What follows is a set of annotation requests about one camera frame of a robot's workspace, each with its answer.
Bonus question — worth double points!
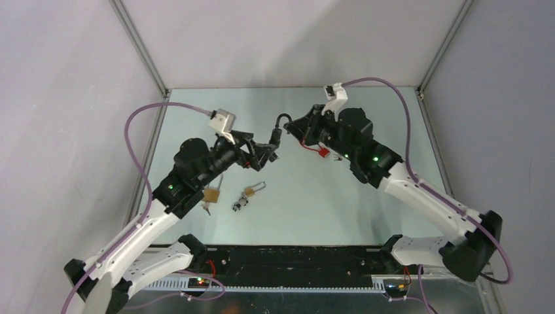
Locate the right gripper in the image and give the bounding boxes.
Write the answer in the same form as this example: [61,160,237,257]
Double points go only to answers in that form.
[285,105,357,162]

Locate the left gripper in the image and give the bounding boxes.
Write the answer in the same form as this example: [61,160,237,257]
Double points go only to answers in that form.
[196,130,276,188]

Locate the black Kaijing padlock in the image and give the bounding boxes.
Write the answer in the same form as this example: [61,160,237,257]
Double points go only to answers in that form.
[269,113,292,162]

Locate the red cable lock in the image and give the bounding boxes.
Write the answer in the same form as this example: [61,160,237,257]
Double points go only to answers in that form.
[300,137,331,158]

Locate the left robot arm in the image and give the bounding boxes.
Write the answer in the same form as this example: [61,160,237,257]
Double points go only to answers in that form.
[62,128,282,313]

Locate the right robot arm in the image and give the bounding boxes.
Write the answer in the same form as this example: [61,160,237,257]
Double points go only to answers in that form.
[284,105,503,282]

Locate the small brass padlock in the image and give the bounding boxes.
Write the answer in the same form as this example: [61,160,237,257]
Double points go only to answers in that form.
[243,181,266,198]

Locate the small padlock keys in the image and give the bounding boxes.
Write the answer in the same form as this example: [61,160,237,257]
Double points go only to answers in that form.
[232,196,249,212]

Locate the large brass padlock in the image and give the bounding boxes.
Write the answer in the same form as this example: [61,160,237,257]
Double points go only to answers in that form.
[203,174,224,203]

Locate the large padlock keys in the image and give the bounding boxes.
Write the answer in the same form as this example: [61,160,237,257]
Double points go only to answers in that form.
[202,202,211,216]

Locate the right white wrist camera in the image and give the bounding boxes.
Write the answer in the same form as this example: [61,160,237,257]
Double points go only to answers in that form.
[321,82,348,116]

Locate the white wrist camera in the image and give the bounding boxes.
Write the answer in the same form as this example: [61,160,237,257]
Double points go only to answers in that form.
[208,109,236,145]
[321,82,348,116]

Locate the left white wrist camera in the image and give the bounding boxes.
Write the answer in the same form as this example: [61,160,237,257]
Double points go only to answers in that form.
[208,109,236,145]

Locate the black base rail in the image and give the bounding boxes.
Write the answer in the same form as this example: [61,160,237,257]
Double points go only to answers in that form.
[187,245,418,290]

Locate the aluminium frame post left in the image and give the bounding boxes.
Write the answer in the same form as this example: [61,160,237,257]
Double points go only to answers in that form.
[109,0,169,98]

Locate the aluminium frame post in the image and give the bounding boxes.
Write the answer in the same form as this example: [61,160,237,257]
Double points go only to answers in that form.
[109,0,169,98]
[417,0,476,94]

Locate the aluminium frame post right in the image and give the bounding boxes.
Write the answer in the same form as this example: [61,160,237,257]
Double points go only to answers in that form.
[417,0,476,94]

